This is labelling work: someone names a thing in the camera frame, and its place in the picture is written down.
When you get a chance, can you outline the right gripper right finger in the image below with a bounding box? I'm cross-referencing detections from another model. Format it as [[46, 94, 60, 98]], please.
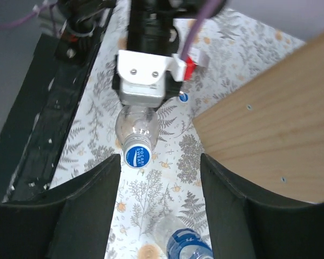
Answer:
[[200, 154, 324, 259]]

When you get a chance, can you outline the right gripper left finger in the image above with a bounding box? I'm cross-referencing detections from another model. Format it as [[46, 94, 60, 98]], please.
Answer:
[[0, 154, 121, 258]]

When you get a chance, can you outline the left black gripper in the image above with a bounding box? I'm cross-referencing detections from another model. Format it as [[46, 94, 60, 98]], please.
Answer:
[[112, 1, 182, 100]]

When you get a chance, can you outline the blue Pocari Sweat cap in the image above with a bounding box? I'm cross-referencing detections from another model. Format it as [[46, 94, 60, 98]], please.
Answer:
[[123, 144, 152, 168]]

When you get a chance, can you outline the clear plastic bottle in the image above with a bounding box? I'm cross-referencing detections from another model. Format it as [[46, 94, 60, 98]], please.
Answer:
[[115, 106, 160, 151]]

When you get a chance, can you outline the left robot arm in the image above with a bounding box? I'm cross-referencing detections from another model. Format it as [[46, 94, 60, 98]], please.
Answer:
[[112, 1, 227, 108]]

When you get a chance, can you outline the blue label water bottle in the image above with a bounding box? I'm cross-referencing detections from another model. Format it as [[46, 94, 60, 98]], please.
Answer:
[[153, 215, 213, 259]]

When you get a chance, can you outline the small blue cap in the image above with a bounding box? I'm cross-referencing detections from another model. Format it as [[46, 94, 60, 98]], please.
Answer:
[[178, 92, 189, 103]]

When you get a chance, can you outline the wooden shelf unit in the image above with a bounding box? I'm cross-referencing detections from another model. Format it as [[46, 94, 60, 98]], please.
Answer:
[[193, 33, 324, 203]]

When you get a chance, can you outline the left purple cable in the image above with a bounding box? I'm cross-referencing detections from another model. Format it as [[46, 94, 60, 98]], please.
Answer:
[[0, 0, 225, 60]]

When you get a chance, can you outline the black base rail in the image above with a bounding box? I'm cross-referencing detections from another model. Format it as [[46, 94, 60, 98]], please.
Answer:
[[0, 1, 116, 202]]

